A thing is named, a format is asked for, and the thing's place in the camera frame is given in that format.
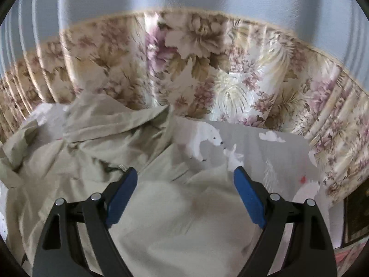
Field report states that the beige hooded jacket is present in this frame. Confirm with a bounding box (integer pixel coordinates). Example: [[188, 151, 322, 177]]
[[0, 92, 278, 277]]

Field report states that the grey animal print bedsheet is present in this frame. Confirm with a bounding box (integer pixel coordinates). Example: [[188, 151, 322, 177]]
[[0, 102, 335, 277]]

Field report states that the dark wooden cabinet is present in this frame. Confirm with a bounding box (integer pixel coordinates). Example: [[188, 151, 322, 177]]
[[343, 186, 368, 246]]

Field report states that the blue floral curtain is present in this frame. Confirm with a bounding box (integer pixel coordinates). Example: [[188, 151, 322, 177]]
[[1, 0, 368, 204]]

